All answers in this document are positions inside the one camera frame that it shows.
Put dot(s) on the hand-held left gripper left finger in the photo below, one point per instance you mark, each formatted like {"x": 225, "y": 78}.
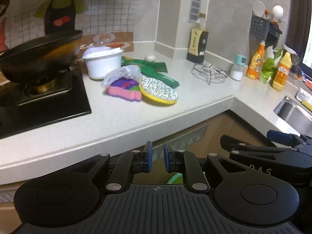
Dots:
{"x": 148, "y": 157}

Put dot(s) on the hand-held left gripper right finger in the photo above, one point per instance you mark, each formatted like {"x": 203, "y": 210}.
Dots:
{"x": 167, "y": 158}

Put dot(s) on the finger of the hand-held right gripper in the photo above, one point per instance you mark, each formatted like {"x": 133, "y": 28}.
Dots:
{"x": 282, "y": 138}
{"x": 234, "y": 145}

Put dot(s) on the green plastic bin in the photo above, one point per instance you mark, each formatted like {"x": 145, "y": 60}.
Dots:
{"x": 175, "y": 178}

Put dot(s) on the purple cartoon sponge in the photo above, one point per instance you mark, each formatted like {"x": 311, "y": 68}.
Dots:
{"x": 123, "y": 90}

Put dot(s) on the wide green snack packet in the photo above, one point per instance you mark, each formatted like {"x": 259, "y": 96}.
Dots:
{"x": 143, "y": 64}

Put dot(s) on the stainless steel sink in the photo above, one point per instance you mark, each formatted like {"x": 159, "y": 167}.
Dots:
{"x": 292, "y": 114}

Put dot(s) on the yellow scouring sponge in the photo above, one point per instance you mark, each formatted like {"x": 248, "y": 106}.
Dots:
{"x": 306, "y": 100}

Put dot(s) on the yellow detergent bottle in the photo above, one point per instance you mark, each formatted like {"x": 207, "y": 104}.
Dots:
{"x": 281, "y": 75}

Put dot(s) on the round glitter scrubber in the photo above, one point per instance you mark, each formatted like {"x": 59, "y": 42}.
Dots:
{"x": 158, "y": 90}

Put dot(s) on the green and white bag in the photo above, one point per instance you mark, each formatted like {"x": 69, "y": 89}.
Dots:
{"x": 268, "y": 68}

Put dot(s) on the teal-lidded salt shaker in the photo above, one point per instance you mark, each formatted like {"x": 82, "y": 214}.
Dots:
{"x": 237, "y": 72}

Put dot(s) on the steel steaming rack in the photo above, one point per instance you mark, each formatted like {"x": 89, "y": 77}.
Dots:
{"x": 209, "y": 72}

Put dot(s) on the long green snack packet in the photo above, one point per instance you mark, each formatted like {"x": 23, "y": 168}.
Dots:
{"x": 165, "y": 79}

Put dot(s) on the orange detergent bottle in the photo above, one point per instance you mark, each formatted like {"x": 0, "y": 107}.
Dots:
{"x": 254, "y": 63}

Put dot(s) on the dark crumpled bag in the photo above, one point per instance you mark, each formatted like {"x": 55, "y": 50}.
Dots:
{"x": 293, "y": 56}

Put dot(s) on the clear plastic bag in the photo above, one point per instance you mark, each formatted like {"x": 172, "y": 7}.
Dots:
{"x": 121, "y": 73}

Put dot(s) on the window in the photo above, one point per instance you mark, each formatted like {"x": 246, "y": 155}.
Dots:
{"x": 308, "y": 53}

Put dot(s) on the garlic bulb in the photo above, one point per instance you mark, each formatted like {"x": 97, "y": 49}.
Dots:
{"x": 150, "y": 57}

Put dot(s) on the white disposable bowl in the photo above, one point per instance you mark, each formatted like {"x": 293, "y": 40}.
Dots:
{"x": 102, "y": 67}

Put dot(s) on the dark soy sauce bottle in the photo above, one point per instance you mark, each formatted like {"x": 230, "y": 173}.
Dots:
{"x": 197, "y": 43}

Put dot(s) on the black gas stove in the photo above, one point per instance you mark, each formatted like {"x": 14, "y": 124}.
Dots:
{"x": 48, "y": 107}

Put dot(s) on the dark grey utensil holder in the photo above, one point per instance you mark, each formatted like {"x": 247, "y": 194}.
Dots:
{"x": 260, "y": 28}

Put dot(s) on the brass stove burner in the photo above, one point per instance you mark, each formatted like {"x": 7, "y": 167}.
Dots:
{"x": 46, "y": 86}

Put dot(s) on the white ball-top utensil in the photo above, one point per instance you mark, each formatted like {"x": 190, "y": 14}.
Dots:
{"x": 277, "y": 11}

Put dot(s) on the clear plastic ladle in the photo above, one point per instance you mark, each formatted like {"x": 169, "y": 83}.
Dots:
{"x": 258, "y": 7}

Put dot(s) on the black wok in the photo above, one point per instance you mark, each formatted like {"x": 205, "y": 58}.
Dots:
{"x": 36, "y": 53}

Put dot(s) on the grey patterned wall strip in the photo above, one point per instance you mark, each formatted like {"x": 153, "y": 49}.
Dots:
{"x": 196, "y": 2}

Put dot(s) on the cartoon wall poster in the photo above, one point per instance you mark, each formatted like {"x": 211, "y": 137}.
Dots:
{"x": 109, "y": 12}

